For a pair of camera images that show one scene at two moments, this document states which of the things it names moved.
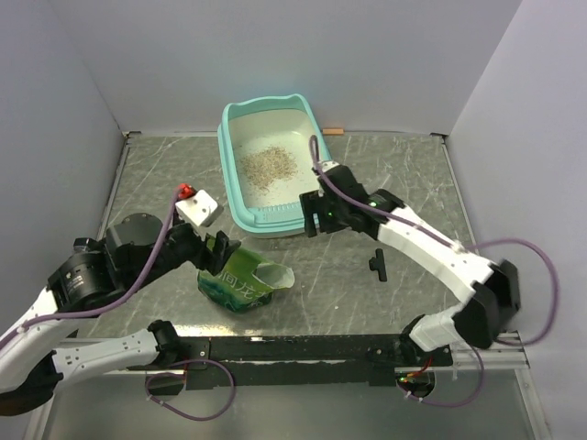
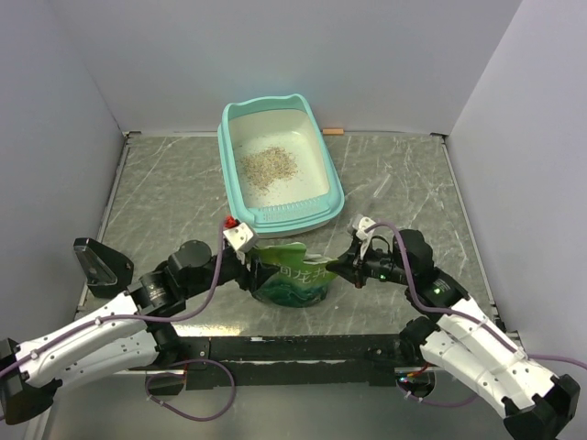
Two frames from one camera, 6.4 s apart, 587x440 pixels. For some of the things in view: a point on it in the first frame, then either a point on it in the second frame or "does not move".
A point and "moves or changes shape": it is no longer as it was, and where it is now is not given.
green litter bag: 246,281 moves or changes shape
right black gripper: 313,203 to 351,266
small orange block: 332,131 does not move
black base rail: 298,361 does not move
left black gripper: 213,259 to 253,279
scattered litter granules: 265,169 does not move
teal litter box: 264,145 does not move
